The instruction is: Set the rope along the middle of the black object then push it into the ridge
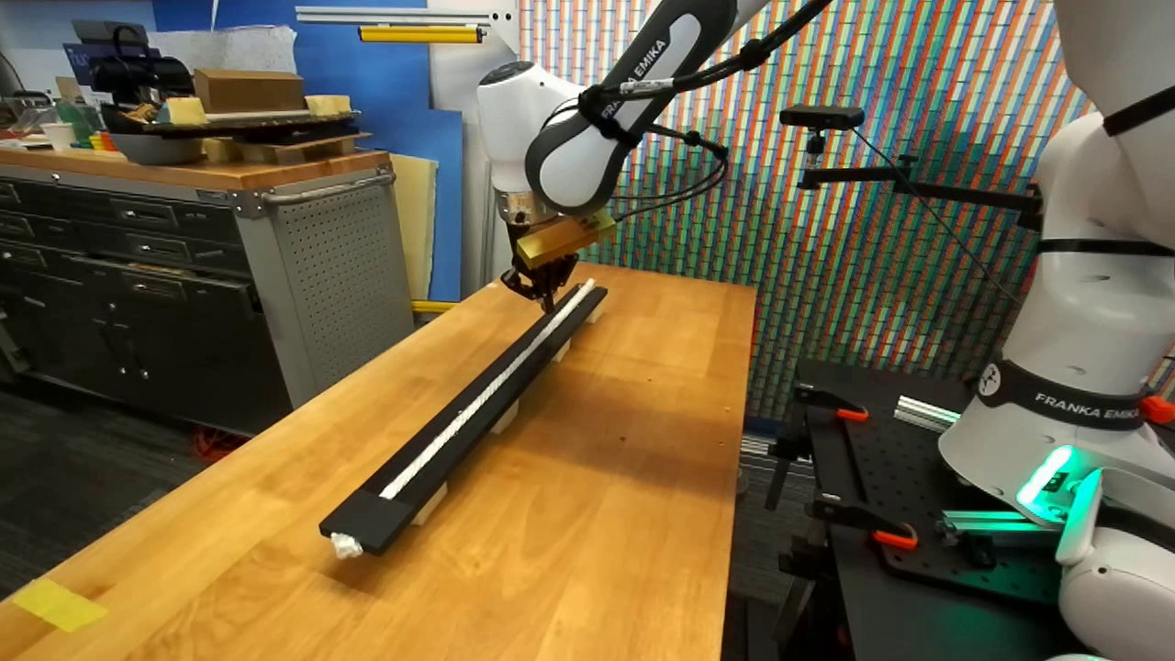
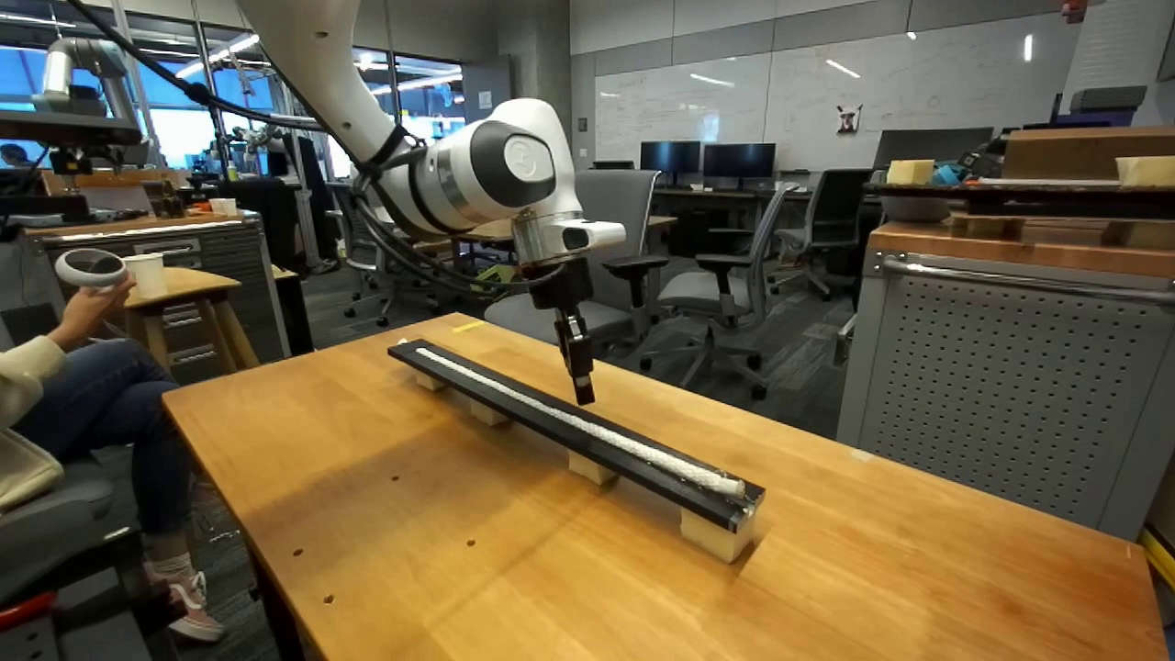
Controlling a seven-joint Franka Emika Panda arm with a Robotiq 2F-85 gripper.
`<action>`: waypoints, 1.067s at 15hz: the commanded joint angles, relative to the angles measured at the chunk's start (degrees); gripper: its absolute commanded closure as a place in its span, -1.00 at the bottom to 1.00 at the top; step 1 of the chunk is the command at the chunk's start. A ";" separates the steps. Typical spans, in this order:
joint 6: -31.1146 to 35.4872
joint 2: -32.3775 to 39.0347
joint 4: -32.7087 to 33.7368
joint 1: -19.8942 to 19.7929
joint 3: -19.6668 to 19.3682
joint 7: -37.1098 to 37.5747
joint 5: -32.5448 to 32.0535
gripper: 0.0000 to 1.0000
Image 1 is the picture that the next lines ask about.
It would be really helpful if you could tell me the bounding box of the brown cardboard box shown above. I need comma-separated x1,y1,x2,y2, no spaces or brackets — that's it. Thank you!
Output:
189,66,308,116

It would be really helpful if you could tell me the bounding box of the grey perforated metal cabinet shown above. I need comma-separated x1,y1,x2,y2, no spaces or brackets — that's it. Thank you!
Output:
0,144,418,437

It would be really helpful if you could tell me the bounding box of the black breadboard base table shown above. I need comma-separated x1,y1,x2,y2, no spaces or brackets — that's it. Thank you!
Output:
780,358,1106,661

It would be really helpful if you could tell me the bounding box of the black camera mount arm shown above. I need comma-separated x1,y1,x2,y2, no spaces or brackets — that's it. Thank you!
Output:
796,126,1058,232

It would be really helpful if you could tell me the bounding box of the white braided rope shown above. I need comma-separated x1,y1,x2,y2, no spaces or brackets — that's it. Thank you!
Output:
378,283,601,507

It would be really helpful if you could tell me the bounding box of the wooden cabinet top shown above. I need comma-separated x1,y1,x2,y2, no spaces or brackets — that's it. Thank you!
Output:
0,144,396,198

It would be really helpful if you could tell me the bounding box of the yellow tape patch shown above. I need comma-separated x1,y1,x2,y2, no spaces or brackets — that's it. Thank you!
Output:
6,578,110,634

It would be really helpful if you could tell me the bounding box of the black equipment pile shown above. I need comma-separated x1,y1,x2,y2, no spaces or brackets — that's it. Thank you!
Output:
61,15,198,105

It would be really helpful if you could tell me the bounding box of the yellow wrist camera mount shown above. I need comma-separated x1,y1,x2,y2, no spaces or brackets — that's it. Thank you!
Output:
511,212,620,270

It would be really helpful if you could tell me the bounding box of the perforated backdrop panel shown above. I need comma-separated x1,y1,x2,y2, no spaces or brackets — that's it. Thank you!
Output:
511,0,1106,426

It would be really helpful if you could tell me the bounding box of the yellow bar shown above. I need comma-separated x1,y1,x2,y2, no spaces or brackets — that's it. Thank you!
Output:
356,22,488,46

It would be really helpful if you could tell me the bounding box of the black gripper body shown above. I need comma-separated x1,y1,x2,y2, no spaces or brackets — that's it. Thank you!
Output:
498,252,585,310

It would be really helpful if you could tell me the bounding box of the orange handled black clamp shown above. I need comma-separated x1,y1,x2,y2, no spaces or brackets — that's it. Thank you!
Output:
810,487,924,558
789,377,875,434

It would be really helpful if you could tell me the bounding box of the black exterior camera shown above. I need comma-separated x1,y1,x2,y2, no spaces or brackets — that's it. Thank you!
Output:
779,103,867,131

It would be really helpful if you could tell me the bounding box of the silver aluminium extrusion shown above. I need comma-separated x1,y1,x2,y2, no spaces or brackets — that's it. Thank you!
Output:
891,394,967,434

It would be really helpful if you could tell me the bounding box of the teal green object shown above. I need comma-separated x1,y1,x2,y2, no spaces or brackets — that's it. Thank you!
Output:
50,94,101,155

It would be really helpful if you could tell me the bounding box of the long black grooved rail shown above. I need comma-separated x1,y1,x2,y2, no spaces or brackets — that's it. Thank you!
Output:
317,275,613,558

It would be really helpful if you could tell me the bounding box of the beige foam panel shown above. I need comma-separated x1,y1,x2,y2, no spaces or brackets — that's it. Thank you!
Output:
385,150,440,305

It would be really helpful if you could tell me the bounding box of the wooden support block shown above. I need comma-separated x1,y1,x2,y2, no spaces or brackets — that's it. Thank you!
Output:
198,128,370,169

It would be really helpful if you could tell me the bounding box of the yellow foam block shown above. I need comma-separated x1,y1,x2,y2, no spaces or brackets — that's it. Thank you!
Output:
304,92,358,122
161,92,206,128

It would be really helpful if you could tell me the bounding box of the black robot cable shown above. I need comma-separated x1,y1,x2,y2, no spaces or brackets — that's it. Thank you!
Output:
574,0,837,223

